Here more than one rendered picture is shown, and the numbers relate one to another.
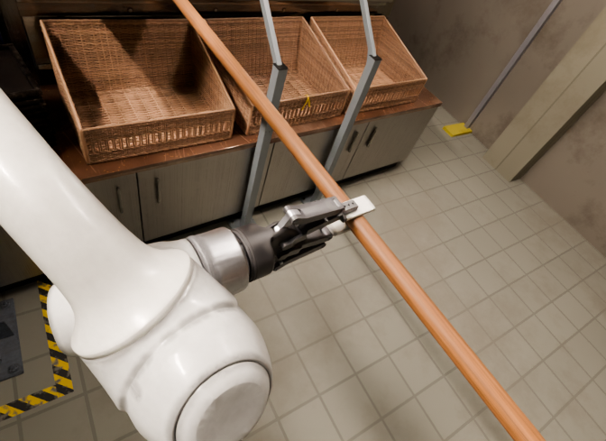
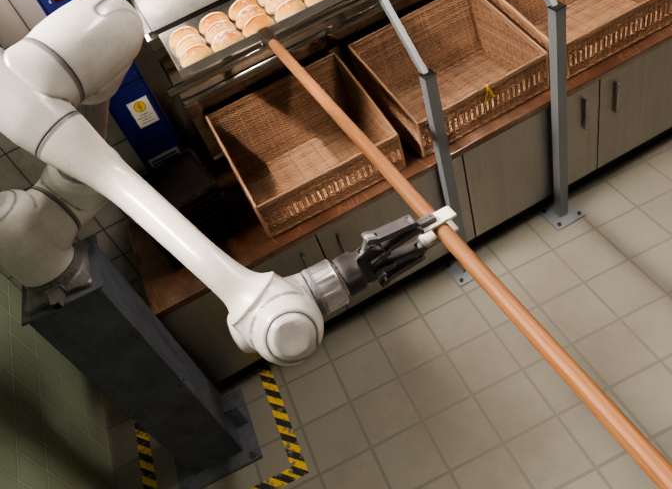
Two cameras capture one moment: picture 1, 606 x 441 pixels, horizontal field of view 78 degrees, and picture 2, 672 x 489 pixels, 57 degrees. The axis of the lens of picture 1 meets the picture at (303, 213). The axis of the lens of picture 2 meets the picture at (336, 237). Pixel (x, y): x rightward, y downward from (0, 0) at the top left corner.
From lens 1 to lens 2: 65 cm
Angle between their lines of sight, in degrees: 28
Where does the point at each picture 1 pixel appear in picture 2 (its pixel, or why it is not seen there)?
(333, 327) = (609, 379)
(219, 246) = (318, 272)
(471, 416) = not seen: outside the picture
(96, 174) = (278, 246)
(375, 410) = not seen: outside the picture
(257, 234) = (346, 259)
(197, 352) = (271, 309)
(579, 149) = not seen: outside the picture
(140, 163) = (316, 224)
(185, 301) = (268, 292)
